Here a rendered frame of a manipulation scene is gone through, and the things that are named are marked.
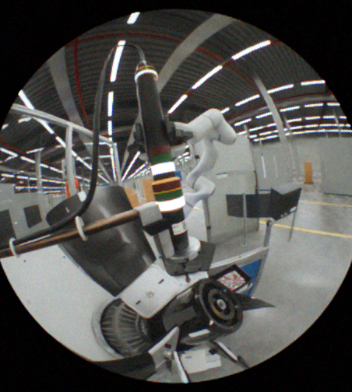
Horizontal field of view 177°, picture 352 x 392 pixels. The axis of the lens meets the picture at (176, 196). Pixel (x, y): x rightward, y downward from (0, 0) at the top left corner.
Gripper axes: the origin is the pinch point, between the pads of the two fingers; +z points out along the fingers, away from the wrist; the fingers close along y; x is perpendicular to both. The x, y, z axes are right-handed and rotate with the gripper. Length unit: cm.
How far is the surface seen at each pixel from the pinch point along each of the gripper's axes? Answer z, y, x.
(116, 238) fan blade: 1.8, 10.1, -15.5
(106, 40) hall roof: -89, 106, 452
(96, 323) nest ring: 13.6, 21.1, -32.9
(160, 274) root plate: 4.5, 3.5, -21.8
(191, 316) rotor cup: 12.0, -0.6, -23.4
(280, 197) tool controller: -30, -57, -28
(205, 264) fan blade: -5.3, -5.0, -30.6
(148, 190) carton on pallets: -784, 208, -65
